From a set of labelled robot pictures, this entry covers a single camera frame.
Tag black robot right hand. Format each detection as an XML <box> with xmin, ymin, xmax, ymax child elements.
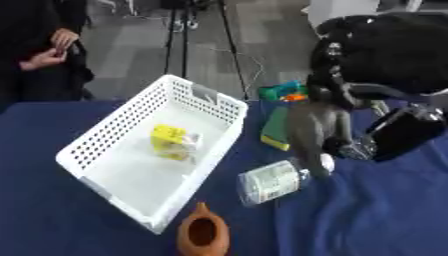
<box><xmin>285</xmin><ymin>12</ymin><xmax>448</xmax><ymax>179</ymax></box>

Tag brown clay pot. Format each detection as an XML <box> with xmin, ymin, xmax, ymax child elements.
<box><xmin>175</xmin><ymin>201</ymin><xmax>233</xmax><ymax>256</ymax></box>

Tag person's left hand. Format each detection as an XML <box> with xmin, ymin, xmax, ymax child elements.
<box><xmin>49</xmin><ymin>27</ymin><xmax>83</xmax><ymax>52</ymax></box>

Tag black tripod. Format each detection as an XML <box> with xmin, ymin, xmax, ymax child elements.
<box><xmin>161</xmin><ymin>0</ymin><xmax>251</xmax><ymax>101</ymax></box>

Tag person's right hand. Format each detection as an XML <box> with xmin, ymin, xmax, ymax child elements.
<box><xmin>17</xmin><ymin>47</ymin><xmax>70</xmax><ymax>72</ymax></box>

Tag person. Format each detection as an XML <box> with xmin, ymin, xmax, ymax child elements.
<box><xmin>0</xmin><ymin>0</ymin><xmax>97</xmax><ymax>113</ymax></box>

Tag white floor cable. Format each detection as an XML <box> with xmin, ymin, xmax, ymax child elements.
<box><xmin>208</xmin><ymin>46</ymin><xmax>266</xmax><ymax>93</ymax></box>

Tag yellow packaged item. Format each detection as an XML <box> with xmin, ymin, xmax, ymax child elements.
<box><xmin>148</xmin><ymin>123</ymin><xmax>205</xmax><ymax>163</ymax></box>

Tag green and yellow sponge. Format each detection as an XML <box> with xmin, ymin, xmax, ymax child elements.
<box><xmin>259</xmin><ymin>105</ymin><xmax>294</xmax><ymax>152</ymax></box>

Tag clear plastic bottle white cap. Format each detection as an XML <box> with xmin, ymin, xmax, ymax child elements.
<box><xmin>236</xmin><ymin>153</ymin><xmax>338</xmax><ymax>208</ymax></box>

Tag green and orange toy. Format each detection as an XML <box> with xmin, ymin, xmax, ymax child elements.
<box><xmin>257</xmin><ymin>79</ymin><xmax>310</xmax><ymax>103</ymax></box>

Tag white perforated plastic basket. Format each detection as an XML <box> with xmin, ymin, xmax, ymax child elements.
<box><xmin>54</xmin><ymin>73</ymin><xmax>251</xmax><ymax>236</ymax></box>

